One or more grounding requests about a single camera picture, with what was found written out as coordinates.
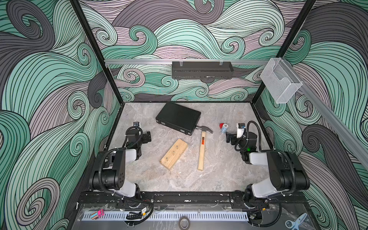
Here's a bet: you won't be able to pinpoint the wooden block with nails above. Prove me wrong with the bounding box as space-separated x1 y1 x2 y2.
160 139 188 170

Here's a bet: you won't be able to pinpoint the wooden handle claw hammer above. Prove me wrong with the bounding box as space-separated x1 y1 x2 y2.
196 126 213 171

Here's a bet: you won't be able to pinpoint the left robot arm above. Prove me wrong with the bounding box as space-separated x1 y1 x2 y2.
89 122 151 199

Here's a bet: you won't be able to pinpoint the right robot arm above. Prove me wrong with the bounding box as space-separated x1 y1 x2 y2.
225 121 311 202

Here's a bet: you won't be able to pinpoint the black hard case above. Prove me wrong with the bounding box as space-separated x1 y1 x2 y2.
155 102 201 136

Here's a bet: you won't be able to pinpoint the pink small clip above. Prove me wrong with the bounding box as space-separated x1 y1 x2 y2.
97 209 104 218

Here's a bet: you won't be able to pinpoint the tape roll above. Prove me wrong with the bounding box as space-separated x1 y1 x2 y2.
178 217 190 230

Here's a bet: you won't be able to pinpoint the blue scissors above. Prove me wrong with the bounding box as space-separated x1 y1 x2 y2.
285 213 308 230

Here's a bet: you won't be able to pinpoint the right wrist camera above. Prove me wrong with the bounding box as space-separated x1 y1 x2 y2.
237 123 245 139

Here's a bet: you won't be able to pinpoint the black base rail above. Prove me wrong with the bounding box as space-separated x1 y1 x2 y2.
78 190 305 210

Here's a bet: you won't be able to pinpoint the clear plastic wall bin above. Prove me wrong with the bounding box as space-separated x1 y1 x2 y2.
260 57 303 104

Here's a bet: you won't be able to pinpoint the black wall shelf tray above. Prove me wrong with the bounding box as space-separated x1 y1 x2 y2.
172 61 234 82

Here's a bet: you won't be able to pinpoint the white slotted cable duct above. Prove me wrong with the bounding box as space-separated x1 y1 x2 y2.
81 211 249 221

